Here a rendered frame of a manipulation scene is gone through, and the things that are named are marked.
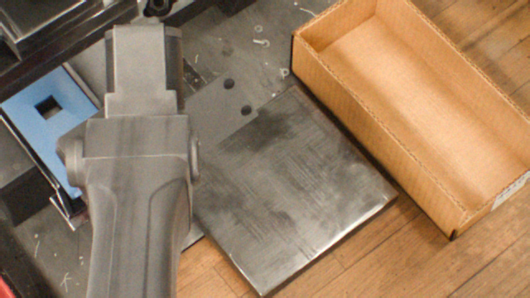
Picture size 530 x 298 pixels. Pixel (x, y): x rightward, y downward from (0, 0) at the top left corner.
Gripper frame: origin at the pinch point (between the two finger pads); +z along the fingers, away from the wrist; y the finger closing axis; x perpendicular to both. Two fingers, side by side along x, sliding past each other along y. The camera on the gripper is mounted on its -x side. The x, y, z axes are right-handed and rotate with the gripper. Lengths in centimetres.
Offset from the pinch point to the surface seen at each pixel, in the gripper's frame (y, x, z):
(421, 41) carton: -7.3, -35.8, 3.4
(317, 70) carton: -3.7, -24.3, 3.6
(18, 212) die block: 1.0, 7.0, 9.9
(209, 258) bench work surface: -12.6, -4.9, 4.8
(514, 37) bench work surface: -13.0, -46.2, 4.0
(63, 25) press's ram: 12.2, -1.8, -12.0
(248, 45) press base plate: 1.9, -23.1, 12.8
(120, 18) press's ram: 10.5, -7.3, -7.1
